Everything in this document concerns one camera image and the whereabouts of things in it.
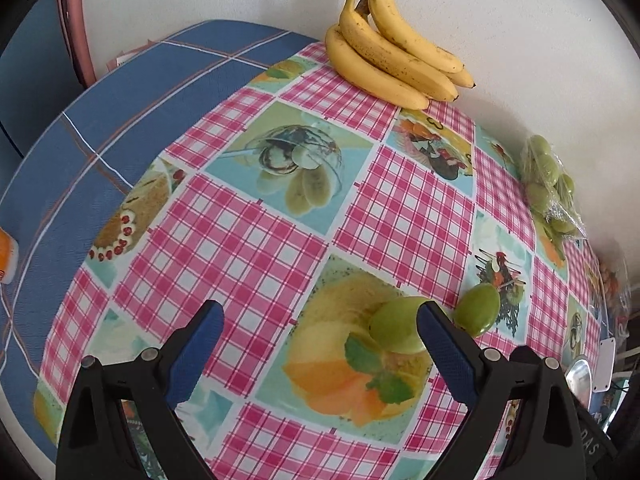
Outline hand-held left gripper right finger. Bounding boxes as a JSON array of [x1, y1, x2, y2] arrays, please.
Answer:
[[417, 300, 587, 480]]

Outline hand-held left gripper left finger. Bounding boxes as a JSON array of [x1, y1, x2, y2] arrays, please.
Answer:
[[55, 300, 225, 480]]

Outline green jujube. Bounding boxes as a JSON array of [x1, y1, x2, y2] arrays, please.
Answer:
[[368, 296, 430, 356], [452, 282, 502, 338]]

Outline round metal plate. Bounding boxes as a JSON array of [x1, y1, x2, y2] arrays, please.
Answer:
[[564, 355, 594, 407]]

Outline white plastic box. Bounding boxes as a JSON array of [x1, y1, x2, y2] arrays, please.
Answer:
[[591, 337, 617, 392]]

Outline pink plaid printed tablecloth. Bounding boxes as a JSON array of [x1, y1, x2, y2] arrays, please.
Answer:
[[32, 42, 618, 480]]

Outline clear bag of longans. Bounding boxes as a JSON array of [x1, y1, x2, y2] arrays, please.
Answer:
[[597, 259, 627, 313]]

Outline wrapped pack of green jujubes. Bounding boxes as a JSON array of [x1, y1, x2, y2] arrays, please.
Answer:
[[519, 134, 590, 263]]

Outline blue checked tablecloth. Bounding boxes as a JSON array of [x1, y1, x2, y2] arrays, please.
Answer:
[[0, 20, 321, 461]]

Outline yellow banana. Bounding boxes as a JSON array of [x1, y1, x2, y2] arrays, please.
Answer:
[[446, 67, 477, 90], [367, 0, 466, 74], [325, 25, 432, 111], [339, 0, 460, 103]]

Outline pink board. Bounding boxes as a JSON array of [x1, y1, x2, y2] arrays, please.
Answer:
[[55, 0, 99, 89]]

